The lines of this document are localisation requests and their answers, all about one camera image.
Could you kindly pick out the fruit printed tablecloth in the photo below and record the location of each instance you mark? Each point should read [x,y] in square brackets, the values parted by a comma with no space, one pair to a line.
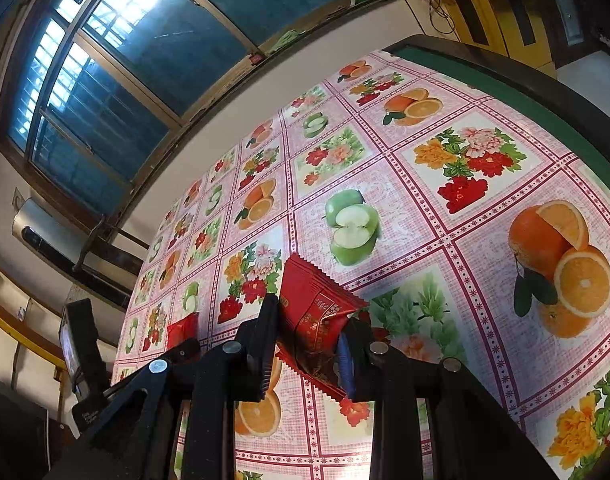
[410,240]

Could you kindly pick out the green table with dark rim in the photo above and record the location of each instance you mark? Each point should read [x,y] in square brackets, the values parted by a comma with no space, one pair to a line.
[510,85]

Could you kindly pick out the yellow framed door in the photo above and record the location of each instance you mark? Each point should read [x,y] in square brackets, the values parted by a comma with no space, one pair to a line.
[510,5]

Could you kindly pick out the small red sill box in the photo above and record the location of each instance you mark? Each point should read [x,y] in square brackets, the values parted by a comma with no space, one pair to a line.
[255,58]

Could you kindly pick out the flat screen television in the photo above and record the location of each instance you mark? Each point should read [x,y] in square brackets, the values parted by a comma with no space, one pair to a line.
[15,435]

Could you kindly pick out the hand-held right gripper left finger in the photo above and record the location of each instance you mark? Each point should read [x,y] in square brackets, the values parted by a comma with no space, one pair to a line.
[257,360]

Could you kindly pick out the wall shelf with yellow arch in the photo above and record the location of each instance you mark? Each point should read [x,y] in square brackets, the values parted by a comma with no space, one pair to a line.
[15,310]

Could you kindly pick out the standing air conditioner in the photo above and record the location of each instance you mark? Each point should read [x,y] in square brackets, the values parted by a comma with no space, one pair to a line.
[40,225]

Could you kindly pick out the barred window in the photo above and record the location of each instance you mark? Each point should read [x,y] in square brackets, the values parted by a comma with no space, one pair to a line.
[135,35]

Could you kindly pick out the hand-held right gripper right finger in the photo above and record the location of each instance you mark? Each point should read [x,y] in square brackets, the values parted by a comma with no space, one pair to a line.
[346,367]

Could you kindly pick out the dark wooden chair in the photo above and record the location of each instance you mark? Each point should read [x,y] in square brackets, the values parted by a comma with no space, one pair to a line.
[92,245]

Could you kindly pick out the green sill cloth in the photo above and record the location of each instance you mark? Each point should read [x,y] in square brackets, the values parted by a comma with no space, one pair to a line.
[287,38]

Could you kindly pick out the small red snack packet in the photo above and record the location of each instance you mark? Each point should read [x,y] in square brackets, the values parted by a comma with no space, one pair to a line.
[182,330]
[315,310]

